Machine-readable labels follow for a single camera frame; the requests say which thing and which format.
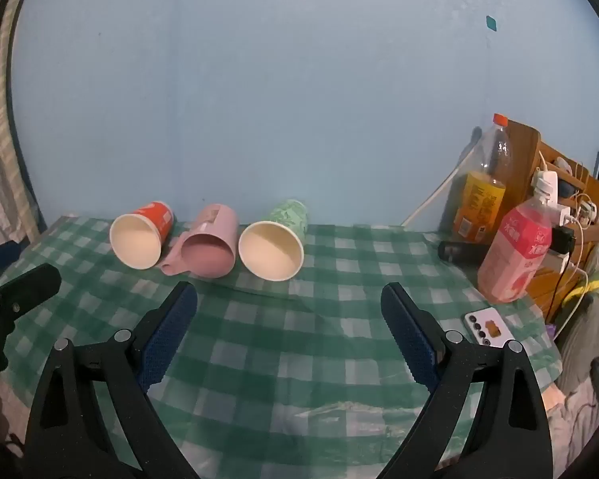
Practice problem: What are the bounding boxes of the black cylinder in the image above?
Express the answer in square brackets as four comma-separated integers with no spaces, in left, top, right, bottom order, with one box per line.
[438,240,488,265]

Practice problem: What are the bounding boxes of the grey bedding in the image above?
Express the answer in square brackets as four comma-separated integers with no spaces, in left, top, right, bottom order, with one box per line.
[546,244,599,465]

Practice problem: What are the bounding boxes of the white charging cable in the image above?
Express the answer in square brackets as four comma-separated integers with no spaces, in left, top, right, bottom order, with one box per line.
[554,264,591,342]

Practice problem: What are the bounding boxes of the white wall cable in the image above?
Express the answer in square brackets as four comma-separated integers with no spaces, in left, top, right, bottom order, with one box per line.
[401,144,481,227]

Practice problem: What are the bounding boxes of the green checkered tablecloth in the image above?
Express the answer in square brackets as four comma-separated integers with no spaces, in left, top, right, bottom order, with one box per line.
[0,216,565,479]

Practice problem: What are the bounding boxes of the white power strip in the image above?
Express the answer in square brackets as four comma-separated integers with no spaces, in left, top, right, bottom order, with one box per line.
[553,202,577,227]

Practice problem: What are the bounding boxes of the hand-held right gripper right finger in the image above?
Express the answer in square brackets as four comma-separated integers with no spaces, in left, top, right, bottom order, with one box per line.
[379,282,554,479]

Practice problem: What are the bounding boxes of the black power adapter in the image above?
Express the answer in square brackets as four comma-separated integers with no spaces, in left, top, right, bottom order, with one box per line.
[550,226,578,256]

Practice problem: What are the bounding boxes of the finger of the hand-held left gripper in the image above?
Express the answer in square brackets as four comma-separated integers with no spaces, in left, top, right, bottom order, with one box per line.
[0,241,22,277]
[0,263,62,317]

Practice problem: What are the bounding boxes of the pink drink bottle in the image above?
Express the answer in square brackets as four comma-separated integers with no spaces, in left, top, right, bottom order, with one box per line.
[477,178,556,304]

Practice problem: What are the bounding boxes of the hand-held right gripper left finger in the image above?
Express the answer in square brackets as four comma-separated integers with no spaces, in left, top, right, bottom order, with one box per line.
[24,282,199,479]

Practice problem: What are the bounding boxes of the wooden desk organizer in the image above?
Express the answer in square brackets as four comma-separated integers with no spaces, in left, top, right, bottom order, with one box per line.
[504,120,599,325]

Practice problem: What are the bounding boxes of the large orange drink bottle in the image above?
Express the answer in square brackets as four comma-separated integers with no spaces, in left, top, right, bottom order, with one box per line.
[452,113,514,246]

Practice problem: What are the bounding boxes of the white smartphone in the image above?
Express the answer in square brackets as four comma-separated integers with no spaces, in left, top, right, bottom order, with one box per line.
[463,309,518,349]

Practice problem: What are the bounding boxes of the pink plastic mug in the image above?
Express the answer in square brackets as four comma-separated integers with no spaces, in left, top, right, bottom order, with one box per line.
[160,204,240,279]

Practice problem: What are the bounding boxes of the red paper cup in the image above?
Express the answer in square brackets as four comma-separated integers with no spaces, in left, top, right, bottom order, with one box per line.
[109,202,175,269]

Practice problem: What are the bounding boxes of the green paper cup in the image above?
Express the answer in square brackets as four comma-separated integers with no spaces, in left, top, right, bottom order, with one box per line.
[238,199,309,281]

